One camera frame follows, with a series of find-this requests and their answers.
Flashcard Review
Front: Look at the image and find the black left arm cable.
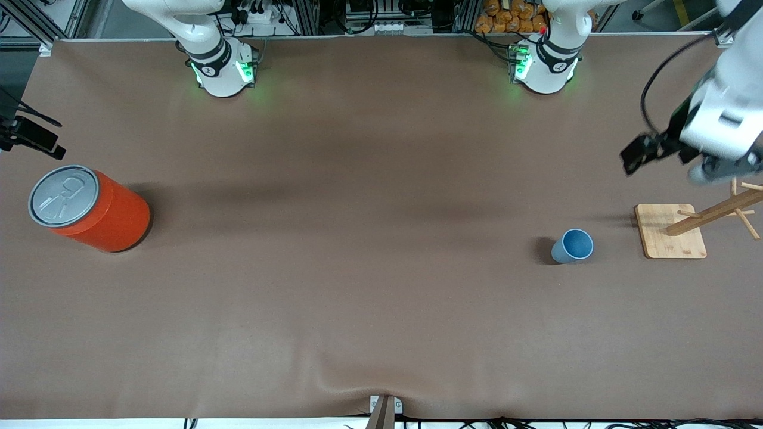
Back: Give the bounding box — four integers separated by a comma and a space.
640, 33, 719, 136

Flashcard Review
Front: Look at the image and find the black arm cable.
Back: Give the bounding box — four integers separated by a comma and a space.
640, 33, 719, 136
0, 83, 63, 129

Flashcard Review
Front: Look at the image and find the brown table mat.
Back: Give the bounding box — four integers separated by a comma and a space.
0, 33, 763, 421

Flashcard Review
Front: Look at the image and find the blue plastic cup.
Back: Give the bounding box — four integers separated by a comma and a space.
551, 229, 594, 265

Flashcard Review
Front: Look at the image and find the wooden mug tree stand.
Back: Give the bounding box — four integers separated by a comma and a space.
635, 176, 763, 259

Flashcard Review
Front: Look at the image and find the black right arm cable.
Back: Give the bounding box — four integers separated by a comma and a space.
0, 83, 63, 129

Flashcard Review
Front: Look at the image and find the bag of orange snacks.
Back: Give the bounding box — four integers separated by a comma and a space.
475, 0, 549, 34

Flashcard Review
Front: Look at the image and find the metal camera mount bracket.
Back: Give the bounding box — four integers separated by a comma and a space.
365, 394, 404, 429

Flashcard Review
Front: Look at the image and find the orange can with grey lid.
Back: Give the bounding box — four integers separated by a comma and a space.
28, 165, 151, 253

